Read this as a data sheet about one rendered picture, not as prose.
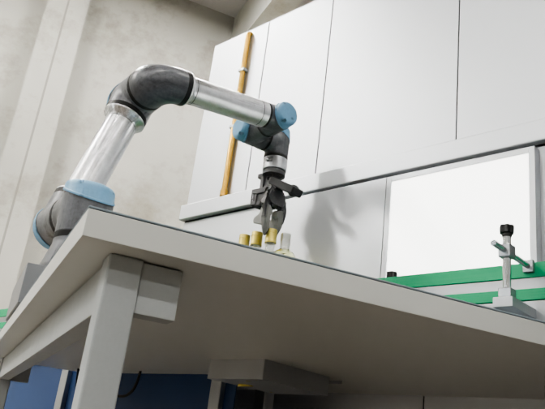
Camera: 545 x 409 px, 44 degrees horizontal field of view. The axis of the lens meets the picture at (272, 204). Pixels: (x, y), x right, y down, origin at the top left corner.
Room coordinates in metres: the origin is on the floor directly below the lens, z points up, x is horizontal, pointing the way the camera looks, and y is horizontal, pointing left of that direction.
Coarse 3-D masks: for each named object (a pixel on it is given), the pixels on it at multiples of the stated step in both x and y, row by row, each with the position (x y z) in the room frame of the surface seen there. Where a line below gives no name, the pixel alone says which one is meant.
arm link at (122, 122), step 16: (128, 80) 1.56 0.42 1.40; (112, 96) 1.61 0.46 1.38; (128, 96) 1.58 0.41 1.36; (112, 112) 1.60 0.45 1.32; (128, 112) 1.59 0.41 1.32; (144, 112) 1.62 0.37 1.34; (112, 128) 1.59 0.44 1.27; (128, 128) 1.61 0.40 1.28; (96, 144) 1.58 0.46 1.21; (112, 144) 1.59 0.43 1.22; (80, 160) 1.59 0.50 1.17; (96, 160) 1.57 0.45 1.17; (112, 160) 1.59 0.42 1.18; (80, 176) 1.56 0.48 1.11; (96, 176) 1.57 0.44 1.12; (48, 208) 1.52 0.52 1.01; (32, 224) 1.59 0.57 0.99; (48, 224) 1.50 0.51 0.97; (48, 240) 1.55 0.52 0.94
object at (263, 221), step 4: (268, 204) 1.90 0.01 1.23; (268, 208) 1.90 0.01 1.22; (260, 212) 1.92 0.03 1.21; (268, 212) 1.90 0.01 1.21; (256, 216) 1.93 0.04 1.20; (260, 216) 1.92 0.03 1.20; (264, 216) 1.89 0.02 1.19; (268, 216) 1.90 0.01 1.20; (256, 220) 1.92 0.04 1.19; (260, 220) 1.91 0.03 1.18; (264, 220) 1.89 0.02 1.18; (268, 220) 1.90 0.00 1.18; (260, 224) 1.91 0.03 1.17; (264, 224) 1.90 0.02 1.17; (268, 224) 1.90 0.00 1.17; (264, 228) 1.90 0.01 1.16; (268, 228) 1.91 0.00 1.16; (264, 232) 1.91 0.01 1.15
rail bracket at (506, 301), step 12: (504, 228) 1.25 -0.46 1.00; (492, 240) 1.21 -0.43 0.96; (504, 240) 1.25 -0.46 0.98; (504, 252) 1.25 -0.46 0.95; (504, 264) 1.25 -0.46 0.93; (528, 264) 1.31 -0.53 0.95; (504, 276) 1.25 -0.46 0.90; (504, 288) 1.25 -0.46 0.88; (504, 300) 1.24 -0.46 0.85; (516, 300) 1.24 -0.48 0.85; (516, 312) 1.27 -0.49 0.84; (528, 312) 1.28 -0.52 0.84
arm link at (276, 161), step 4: (268, 156) 1.91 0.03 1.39; (272, 156) 1.90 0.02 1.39; (276, 156) 1.90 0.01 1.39; (280, 156) 1.90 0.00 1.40; (264, 160) 1.92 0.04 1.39; (268, 160) 1.91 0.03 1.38; (272, 160) 1.90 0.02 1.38; (276, 160) 1.90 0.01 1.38; (280, 160) 1.90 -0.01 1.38; (284, 160) 1.91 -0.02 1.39; (264, 164) 1.92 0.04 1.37; (268, 164) 1.90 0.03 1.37; (272, 164) 1.90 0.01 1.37; (276, 164) 1.90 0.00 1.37; (280, 164) 1.90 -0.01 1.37; (284, 164) 1.91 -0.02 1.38; (264, 168) 1.92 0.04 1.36; (280, 168) 1.91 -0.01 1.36; (284, 168) 1.91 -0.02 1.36
